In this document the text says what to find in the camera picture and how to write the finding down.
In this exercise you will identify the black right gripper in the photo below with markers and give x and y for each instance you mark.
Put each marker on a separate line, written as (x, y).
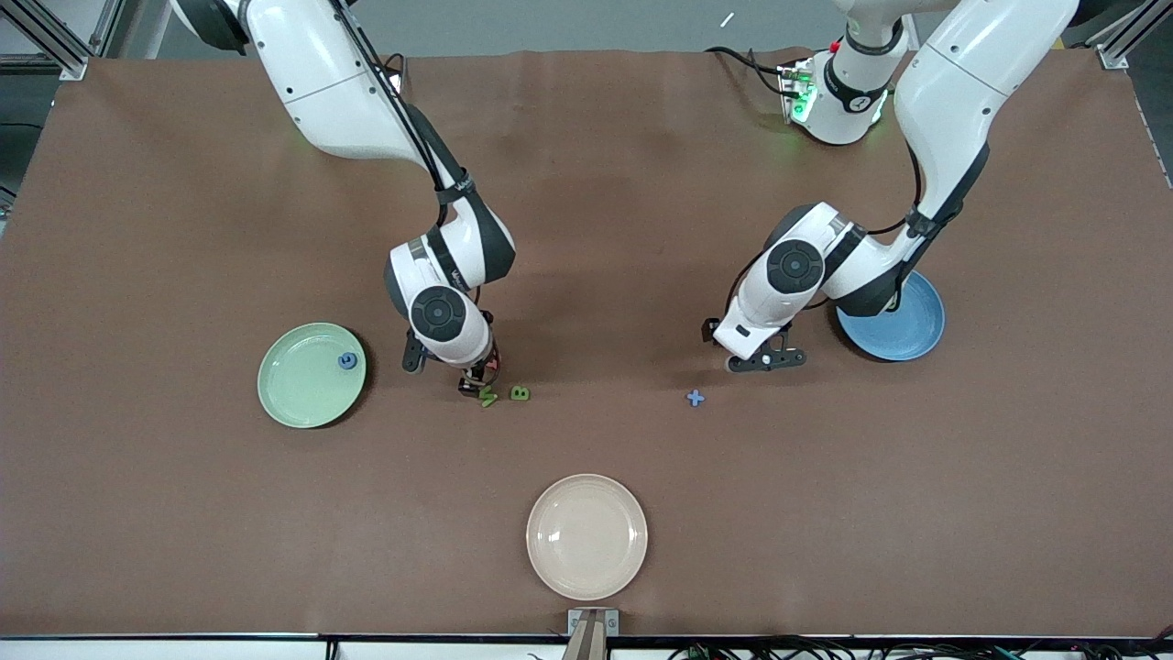
(477, 379)

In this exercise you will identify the green foam letter N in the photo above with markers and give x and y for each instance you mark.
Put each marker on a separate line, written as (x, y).
(487, 400)

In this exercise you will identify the green foam letter B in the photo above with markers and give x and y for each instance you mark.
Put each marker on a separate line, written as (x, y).
(520, 393)

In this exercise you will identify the blue foam letter x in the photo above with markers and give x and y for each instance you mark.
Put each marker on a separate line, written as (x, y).
(696, 398)

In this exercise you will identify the blue foam letter G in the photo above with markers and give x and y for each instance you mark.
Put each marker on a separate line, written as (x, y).
(340, 360)

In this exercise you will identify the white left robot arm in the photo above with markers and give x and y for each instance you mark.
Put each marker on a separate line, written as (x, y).
(953, 73)

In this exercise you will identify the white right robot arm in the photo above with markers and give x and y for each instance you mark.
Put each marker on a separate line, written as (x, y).
(321, 82)

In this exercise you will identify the brown table cover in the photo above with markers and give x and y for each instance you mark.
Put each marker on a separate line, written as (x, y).
(586, 229)

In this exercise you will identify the pale green plate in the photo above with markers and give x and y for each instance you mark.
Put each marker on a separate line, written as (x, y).
(302, 380)

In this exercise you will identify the beige plate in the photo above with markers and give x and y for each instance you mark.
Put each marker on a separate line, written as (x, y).
(586, 536)

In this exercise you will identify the blue plate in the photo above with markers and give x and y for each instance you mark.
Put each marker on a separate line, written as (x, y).
(907, 330)

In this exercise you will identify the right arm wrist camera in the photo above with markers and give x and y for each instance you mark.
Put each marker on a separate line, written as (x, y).
(414, 356)

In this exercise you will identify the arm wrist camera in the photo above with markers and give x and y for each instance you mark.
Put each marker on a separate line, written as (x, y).
(414, 356)
(770, 360)

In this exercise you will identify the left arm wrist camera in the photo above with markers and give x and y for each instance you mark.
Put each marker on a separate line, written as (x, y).
(770, 360)

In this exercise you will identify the aluminium camera post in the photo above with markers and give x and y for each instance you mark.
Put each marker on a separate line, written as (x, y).
(591, 642)

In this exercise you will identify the white table edge rail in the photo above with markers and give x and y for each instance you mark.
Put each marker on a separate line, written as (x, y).
(183, 651)

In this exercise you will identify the aluminium frame post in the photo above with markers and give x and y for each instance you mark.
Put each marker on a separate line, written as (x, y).
(1116, 57)
(71, 66)

